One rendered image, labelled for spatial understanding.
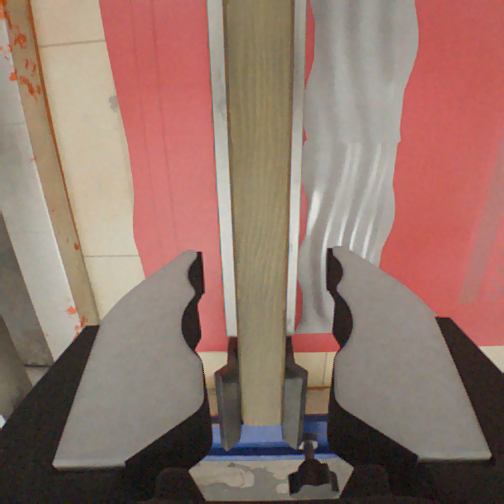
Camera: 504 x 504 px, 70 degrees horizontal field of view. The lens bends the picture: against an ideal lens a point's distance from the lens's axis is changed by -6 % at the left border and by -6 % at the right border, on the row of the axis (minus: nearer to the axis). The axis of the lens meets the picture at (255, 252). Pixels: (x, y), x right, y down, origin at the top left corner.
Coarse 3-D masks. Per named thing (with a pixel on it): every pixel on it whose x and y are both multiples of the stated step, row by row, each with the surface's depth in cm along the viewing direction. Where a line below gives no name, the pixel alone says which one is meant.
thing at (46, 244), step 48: (0, 0) 20; (0, 48) 21; (0, 96) 22; (0, 144) 24; (48, 144) 26; (0, 192) 25; (48, 192) 26; (48, 240) 27; (48, 288) 29; (48, 336) 32
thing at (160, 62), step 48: (144, 0) 23; (192, 0) 23; (432, 0) 23; (480, 0) 23; (144, 48) 24; (192, 48) 24; (432, 48) 24; (480, 48) 24; (144, 96) 26; (192, 96) 26; (432, 96) 26; (480, 96) 26
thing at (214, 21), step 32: (224, 64) 21; (224, 96) 22; (224, 128) 23; (224, 160) 24; (224, 192) 25; (224, 224) 26; (224, 256) 27; (224, 288) 29; (288, 288) 29; (288, 320) 30
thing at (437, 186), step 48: (144, 144) 27; (192, 144) 27; (432, 144) 28; (480, 144) 27; (144, 192) 29; (192, 192) 29; (432, 192) 29; (480, 192) 29; (144, 240) 31; (192, 240) 31; (432, 240) 31; (432, 288) 34; (480, 336) 37
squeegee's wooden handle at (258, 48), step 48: (240, 0) 14; (288, 0) 15; (240, 48) 15; (288, 48) 15; (240, 96) 16; (288, 96) 16; (240, 144) 17; (288, 144) 17; (240, 192) 18; (288, 192) 19; (240, 240) 20; (288, 240) 20; (240, 288) 21; (240, 336) 23; (240, 384) 25
